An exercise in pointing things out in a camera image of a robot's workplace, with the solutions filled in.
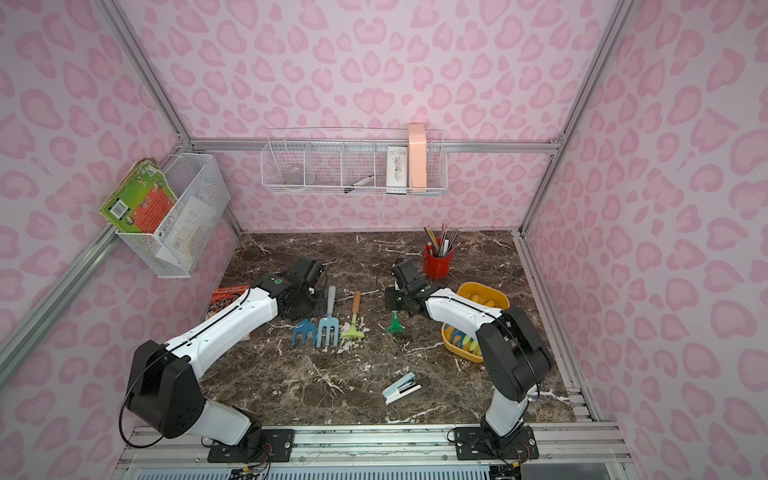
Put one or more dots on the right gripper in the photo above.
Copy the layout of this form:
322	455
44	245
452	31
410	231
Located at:
397	298

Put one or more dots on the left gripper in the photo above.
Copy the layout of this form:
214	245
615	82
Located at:
298	298

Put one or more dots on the yellow handle teal fork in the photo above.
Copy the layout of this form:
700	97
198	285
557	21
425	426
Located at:
304	333

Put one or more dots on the white handle lightblue fork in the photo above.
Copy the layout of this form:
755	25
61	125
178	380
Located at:
328	333

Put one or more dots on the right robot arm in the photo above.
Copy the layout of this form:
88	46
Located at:
515	355

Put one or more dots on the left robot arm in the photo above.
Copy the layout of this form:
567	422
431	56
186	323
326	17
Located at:
163	387

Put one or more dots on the yellow storage box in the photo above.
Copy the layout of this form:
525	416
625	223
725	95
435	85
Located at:
465	291

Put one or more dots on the white patterned card box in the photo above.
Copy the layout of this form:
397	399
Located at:
397	170

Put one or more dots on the pink box on shelf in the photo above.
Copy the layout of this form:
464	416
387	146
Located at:
417	157

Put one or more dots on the red pencil cup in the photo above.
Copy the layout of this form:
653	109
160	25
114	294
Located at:
435	266

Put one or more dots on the pencils in cup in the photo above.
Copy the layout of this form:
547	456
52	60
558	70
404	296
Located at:
441	243

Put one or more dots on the red comic book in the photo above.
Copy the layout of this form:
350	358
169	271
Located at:
223	298

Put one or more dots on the white blue stapler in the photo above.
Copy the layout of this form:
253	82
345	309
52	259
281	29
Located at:
401	388

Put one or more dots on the grey round object on shelf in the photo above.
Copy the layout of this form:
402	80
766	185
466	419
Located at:
294	176

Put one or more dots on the black white marker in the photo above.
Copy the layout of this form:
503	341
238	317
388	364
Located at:
361	183

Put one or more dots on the white paper in basket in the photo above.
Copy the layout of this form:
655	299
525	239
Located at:
183	234

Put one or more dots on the white mesh side basket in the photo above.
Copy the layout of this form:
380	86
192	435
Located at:
189	176

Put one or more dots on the green red book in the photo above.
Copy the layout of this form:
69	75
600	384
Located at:
141	201

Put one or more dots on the yellow handle blue fork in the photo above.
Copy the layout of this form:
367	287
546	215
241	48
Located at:
458	338

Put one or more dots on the wood handle lime fork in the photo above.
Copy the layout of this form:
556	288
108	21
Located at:
471	346

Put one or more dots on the white wire wall shelf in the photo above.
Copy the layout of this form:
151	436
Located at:
335	157

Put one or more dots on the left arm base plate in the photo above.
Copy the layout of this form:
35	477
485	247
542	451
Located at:
259	445

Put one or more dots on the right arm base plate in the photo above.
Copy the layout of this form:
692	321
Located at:
478	443

